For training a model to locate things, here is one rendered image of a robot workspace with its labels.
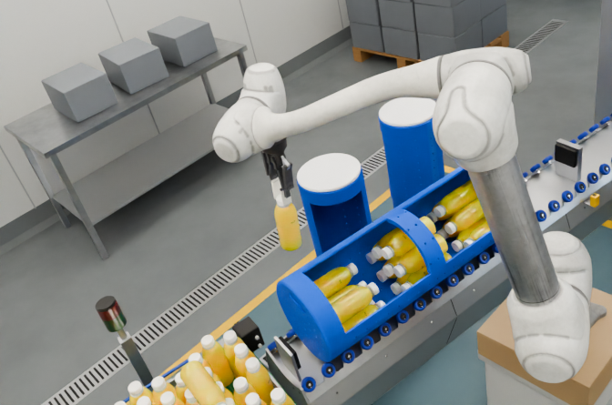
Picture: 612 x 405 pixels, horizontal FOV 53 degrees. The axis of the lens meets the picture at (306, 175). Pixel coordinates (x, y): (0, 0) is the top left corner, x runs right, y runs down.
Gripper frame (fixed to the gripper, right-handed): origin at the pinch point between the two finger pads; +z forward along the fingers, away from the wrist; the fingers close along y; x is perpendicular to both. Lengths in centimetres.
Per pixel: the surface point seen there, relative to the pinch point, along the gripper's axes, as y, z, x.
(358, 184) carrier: 35, 50, -55
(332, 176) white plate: 44, 47, -49
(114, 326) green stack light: 18, 33, 56
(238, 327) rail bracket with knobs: 4, 49, 22
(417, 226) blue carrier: -21.0, 21.0, -34.4
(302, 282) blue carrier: -15.0, 22.1, 6.1
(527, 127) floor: 96, 151, -259
